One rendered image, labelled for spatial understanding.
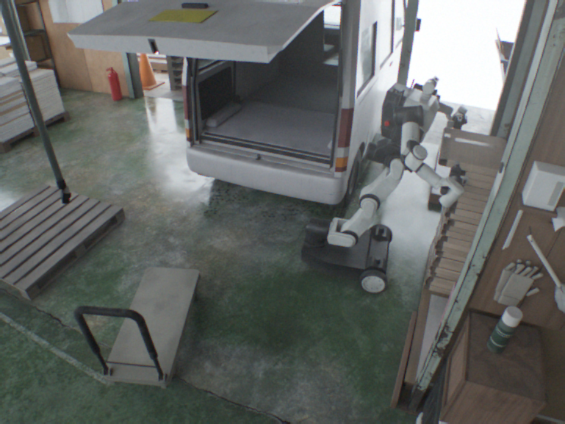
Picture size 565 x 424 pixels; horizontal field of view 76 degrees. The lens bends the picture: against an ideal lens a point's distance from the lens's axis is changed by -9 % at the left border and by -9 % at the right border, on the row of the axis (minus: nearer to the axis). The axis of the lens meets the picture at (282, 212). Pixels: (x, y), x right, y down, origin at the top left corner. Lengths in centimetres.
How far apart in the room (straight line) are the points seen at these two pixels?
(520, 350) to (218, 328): 178
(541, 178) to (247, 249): 238
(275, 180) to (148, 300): 136
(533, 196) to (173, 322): 201
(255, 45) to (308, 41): 312
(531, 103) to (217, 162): 264
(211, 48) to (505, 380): 178
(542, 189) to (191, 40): 149
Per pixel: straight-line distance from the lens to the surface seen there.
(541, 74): 127
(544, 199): 137
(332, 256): 290
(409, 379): 245
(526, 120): 130
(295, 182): 315
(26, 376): 290
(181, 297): 265
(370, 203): 265
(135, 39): 210
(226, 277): 300
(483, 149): 256
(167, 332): 248
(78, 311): 200
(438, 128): 562
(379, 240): 307
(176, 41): 195
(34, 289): 332
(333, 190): 310
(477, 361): 165
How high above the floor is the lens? 213
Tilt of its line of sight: 36 degrees down
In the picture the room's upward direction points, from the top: straight up
